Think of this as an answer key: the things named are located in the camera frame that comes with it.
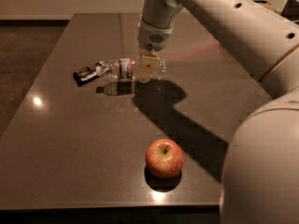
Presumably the black rxbar chocolate bar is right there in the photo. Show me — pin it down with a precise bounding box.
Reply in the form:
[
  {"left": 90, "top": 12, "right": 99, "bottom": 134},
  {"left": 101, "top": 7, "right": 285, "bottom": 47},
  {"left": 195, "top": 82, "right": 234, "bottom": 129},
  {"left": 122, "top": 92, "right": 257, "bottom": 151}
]
[{"left": 73, "top": 61, "right": 109, "bottom": 87}]

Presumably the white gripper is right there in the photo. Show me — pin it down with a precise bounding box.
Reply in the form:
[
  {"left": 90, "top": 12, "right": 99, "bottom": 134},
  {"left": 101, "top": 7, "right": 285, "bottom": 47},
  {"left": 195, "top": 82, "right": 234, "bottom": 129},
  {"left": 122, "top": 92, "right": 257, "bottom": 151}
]
[{"left": 137, "top": 15, "right": 174, "bottom": 83}]

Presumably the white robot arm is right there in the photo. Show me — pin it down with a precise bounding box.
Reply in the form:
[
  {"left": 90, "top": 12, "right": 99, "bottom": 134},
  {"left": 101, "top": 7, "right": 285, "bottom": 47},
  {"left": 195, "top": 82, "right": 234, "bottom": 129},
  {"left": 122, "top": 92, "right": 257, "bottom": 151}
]
[{"left": 138, "top": 0, "right": 299, "bottom": 224}]

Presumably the red apple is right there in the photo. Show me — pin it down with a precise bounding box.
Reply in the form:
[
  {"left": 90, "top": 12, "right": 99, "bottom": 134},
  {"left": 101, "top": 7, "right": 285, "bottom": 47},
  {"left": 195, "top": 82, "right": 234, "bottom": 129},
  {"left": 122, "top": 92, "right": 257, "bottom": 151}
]
[{"left": 145, "top": 139, "right": 184, "bottom": 179}]

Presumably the clear plastic water bottle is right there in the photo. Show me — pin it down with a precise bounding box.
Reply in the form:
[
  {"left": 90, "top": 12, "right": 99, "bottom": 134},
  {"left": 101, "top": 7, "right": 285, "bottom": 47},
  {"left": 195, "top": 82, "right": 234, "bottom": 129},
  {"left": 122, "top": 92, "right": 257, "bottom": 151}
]
[{"left": 103, "top": 58, "right": 166, "bottom": 82}]

